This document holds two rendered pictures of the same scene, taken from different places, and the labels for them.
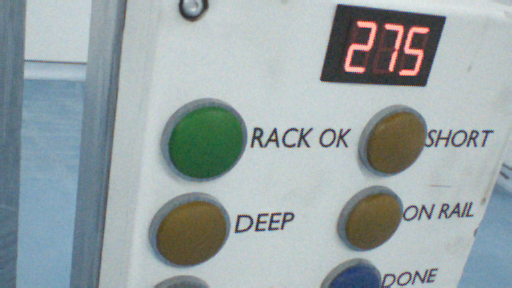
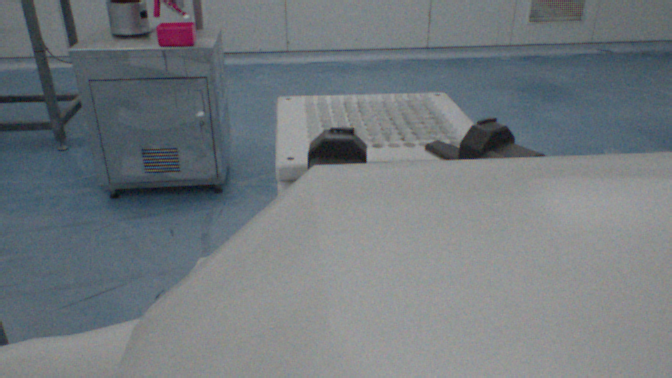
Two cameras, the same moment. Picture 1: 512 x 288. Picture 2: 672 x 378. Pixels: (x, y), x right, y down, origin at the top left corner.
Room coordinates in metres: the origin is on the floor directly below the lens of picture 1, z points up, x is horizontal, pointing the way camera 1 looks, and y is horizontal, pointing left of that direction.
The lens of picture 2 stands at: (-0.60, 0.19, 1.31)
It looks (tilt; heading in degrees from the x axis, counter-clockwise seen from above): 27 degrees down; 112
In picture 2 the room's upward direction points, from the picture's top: straight up
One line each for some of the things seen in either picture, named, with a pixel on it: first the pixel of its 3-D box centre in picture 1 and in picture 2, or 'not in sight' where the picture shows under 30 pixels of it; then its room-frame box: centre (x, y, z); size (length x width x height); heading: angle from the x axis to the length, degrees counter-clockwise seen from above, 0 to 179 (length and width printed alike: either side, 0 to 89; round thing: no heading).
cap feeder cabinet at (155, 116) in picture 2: not in sight; (163, 110); (-2.46, 2.40, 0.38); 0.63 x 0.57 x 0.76; 28
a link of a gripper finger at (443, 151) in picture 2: not in sight; (452, 151); (-0.69, 0.73, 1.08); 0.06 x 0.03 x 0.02; 149
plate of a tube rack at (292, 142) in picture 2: not in sight; (374, 129); (-0.80, 0.80, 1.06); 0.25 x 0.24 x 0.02; 27
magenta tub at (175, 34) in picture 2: not in sight; (176, 34); (-2.23, 2.30, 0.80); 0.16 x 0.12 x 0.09; 28
